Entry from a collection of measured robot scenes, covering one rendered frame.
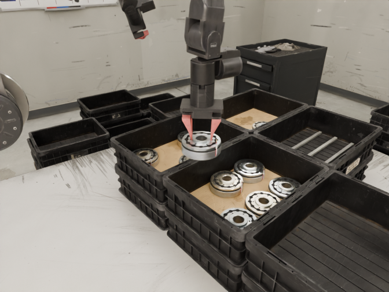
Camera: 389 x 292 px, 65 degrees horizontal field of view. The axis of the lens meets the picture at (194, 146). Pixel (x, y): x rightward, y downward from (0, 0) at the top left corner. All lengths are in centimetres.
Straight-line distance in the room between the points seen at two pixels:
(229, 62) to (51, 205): 82
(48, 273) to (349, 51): 407
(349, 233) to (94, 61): 340
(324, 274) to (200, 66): 54
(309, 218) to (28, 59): 328
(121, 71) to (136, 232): 315
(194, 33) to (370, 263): 66
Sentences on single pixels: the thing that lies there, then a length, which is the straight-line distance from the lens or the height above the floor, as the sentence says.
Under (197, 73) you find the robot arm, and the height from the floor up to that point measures 123.
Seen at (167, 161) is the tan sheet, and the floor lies 83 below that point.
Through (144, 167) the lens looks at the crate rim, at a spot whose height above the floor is 92.
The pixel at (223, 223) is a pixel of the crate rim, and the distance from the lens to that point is 71.
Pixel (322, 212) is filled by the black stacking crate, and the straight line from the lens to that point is 96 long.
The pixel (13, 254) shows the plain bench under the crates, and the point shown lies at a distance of 110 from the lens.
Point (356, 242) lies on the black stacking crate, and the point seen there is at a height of 83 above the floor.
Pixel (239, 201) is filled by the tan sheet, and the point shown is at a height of 83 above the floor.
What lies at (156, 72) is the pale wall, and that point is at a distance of 423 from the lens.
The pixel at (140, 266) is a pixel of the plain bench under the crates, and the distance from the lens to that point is 94.
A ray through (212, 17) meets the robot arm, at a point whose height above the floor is 134.
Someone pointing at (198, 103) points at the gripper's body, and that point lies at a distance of 72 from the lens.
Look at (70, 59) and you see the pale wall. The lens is 379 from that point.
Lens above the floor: 142
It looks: 30 degrees down
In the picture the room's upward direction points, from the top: straight up
